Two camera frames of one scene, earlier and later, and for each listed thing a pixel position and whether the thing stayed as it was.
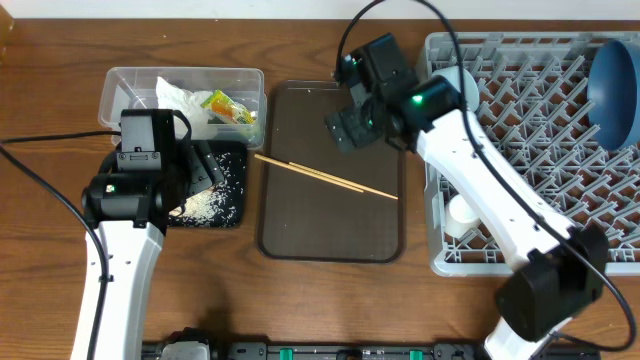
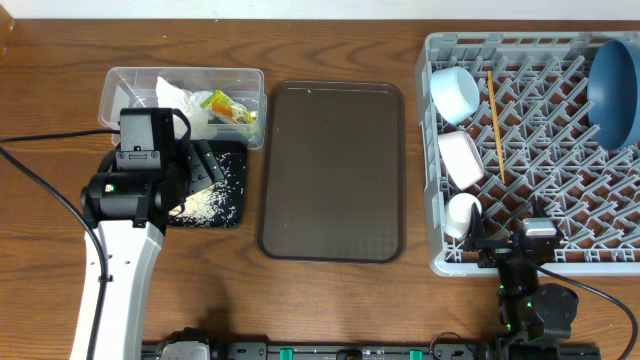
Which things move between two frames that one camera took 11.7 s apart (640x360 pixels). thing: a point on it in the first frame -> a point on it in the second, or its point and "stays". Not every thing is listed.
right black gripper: [347, 128] -> [503, 253]
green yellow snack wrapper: [220, 104] stays
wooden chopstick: [348, 181] -> [498, 138]
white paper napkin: [169, 97] stays
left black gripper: [202, 168] stays
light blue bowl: [470, 85] stays
